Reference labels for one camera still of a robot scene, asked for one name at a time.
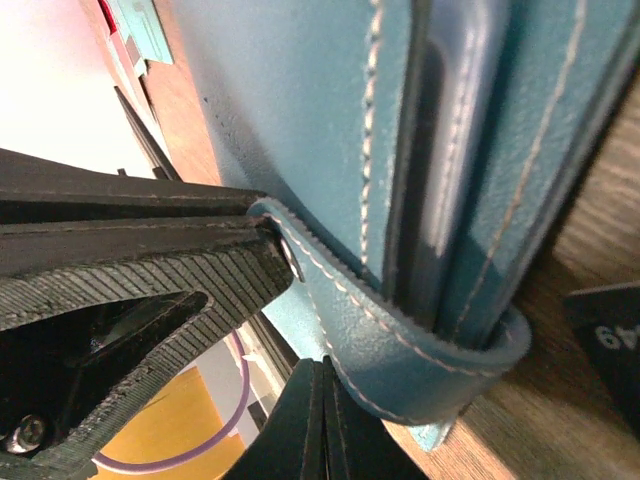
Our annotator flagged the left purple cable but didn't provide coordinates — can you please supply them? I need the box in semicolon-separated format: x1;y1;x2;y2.
92;332;251;474

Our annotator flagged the teal VIP card left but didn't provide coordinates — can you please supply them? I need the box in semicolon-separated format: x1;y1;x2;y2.
115;0;174;65

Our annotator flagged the blue leather card holder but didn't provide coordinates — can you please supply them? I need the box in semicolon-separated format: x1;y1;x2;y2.
173;1;639;451

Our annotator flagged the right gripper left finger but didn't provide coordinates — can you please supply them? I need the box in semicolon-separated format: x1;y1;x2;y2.
224;359;325;479

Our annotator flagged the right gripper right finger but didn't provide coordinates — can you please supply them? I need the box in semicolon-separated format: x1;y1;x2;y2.
323;356;426;480

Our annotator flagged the black VIP card centre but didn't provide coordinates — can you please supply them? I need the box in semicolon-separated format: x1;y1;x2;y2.
564;282;639;435

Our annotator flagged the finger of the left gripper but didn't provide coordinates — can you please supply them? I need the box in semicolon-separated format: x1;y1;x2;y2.
1;219;293;479
1;149;265;224

